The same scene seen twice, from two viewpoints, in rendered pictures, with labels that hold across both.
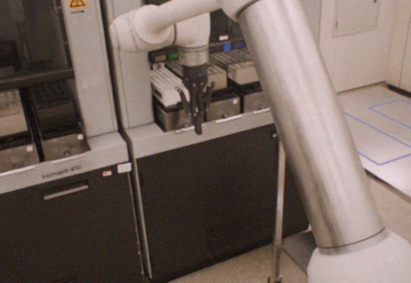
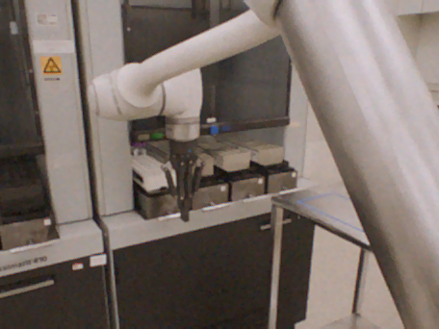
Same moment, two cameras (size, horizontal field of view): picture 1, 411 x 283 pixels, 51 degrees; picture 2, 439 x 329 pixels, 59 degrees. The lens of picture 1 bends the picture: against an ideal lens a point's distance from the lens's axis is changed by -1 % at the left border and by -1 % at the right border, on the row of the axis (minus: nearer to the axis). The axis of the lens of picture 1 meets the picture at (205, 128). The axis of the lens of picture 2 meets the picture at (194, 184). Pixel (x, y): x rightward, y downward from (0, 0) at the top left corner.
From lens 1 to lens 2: 0.31 m
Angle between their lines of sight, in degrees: 8
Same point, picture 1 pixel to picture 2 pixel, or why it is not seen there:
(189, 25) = (179, 92)
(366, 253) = not seen: outside the picture
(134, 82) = (114, 163)
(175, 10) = (167, 61)
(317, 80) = (419, 88)
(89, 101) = (61, 183)
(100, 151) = (70, 240)
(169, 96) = (151, 180)
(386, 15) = not seen: hidden behind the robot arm
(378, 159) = not seen: hidden behind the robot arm
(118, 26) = (98, 86)
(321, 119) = (433, 147)
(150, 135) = (129, 223)
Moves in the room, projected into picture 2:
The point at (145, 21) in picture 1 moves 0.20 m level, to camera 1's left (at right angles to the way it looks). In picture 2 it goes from (130, 79) to (34, 80)
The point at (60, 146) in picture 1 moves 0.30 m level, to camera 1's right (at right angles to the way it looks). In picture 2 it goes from (22, 232) to (137, 228)
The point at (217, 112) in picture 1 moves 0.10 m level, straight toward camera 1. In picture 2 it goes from (203, 200) to (205, 212)
